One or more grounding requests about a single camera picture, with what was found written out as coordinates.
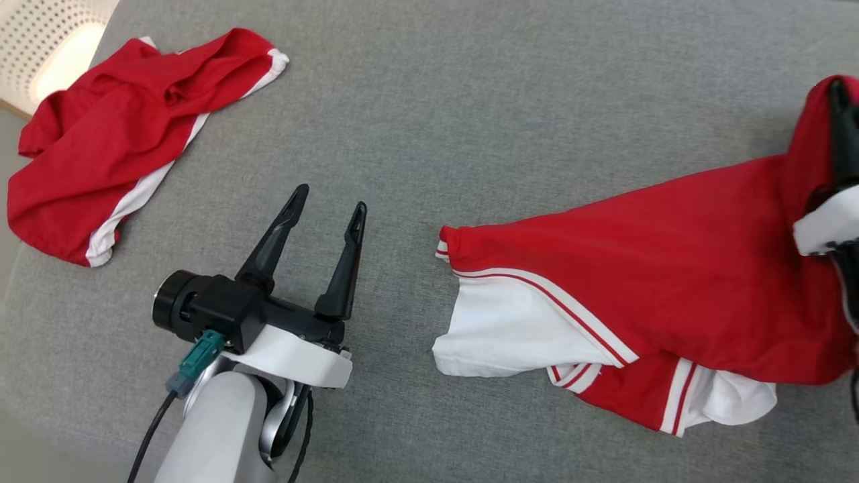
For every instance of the white perforated laundry basket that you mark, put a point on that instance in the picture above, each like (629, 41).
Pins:
(47, 54)

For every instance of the grey fabric sofa cushion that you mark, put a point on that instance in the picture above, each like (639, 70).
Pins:
(429, 121)

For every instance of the red shorts with white stripe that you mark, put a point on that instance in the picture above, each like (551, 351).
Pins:
(100, 141)

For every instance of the red jersey with white sleeves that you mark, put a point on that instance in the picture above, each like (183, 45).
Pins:
(684, 268)

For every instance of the teal left camera connector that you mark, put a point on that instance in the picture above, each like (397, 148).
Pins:
(198, 359)

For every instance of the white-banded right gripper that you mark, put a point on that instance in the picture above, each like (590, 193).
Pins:
(832, 225)

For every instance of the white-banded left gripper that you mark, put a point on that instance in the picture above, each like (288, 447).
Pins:
(302, 355)

